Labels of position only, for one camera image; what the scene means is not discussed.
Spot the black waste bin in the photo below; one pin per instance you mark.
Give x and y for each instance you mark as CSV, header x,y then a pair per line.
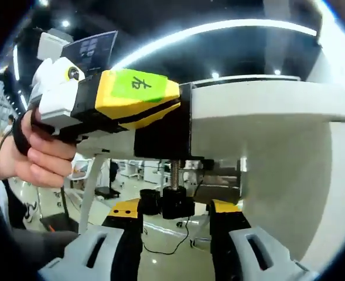
x,y
148,202

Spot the black fixed fixture clamp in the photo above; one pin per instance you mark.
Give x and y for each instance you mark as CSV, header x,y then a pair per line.
x,y
160,143

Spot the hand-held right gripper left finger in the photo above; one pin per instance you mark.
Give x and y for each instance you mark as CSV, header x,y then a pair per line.
x,y
125,234

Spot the black flat case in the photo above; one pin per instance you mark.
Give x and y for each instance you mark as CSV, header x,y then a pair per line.
x,y
61,222

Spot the black floor stand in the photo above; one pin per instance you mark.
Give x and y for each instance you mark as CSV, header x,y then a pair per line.
x,y
107,193

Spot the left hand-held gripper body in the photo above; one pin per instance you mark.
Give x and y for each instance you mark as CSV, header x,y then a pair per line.
x,y
52,79

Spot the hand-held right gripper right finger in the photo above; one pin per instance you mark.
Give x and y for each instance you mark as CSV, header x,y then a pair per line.
x,y
228,231

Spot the hanging black screen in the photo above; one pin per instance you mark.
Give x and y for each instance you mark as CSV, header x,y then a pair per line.
x,y
96,49

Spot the white ceiling unit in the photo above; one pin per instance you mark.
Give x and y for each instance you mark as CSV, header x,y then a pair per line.
x,y
50,44

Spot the person's left hand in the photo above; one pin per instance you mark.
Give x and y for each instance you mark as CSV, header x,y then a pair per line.
x,y
43,164

